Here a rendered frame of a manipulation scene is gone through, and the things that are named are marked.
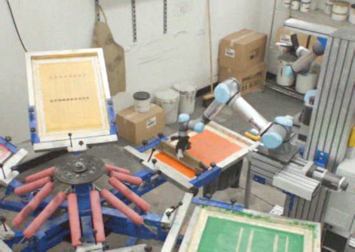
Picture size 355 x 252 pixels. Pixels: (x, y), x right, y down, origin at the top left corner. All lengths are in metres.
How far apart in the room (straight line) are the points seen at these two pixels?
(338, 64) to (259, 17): 4.43
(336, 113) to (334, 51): 0.39
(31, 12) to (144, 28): 1.41
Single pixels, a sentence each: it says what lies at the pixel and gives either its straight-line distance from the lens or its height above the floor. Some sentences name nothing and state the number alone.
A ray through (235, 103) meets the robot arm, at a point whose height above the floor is 1.60.
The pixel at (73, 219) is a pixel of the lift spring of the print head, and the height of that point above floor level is 1.18.
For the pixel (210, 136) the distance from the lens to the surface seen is 3.67.
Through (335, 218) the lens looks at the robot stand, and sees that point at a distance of 3.22.
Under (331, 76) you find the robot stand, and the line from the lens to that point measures 2.83.
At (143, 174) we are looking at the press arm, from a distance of 3.06.
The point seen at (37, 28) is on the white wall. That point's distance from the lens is 4.63.
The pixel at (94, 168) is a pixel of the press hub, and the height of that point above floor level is 1.32.
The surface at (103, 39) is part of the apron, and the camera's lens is 5.00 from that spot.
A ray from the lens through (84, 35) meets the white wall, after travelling 4.92.
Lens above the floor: 2.84
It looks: 33 degrees down
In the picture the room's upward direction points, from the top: 3 degrees clockwise
